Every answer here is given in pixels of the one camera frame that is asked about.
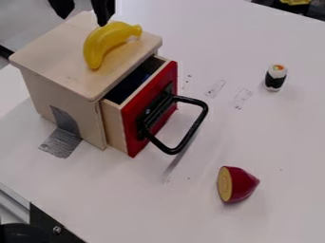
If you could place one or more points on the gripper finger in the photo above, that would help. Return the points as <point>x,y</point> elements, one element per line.
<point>103,9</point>
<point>62,7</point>

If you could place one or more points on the yellow toy banana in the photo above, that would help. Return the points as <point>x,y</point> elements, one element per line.
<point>106,39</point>

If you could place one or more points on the wooden cabinet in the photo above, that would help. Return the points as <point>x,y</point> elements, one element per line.
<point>55,76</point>

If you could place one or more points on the grey tape strip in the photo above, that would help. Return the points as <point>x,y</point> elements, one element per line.
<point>62,136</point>

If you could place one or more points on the toy sushi roll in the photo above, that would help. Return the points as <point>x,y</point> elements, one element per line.
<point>276,79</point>

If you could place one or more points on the yellow toy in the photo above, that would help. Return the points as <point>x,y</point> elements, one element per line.
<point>295,2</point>

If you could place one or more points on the red toy fruit half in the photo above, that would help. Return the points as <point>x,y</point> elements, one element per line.
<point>240,185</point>

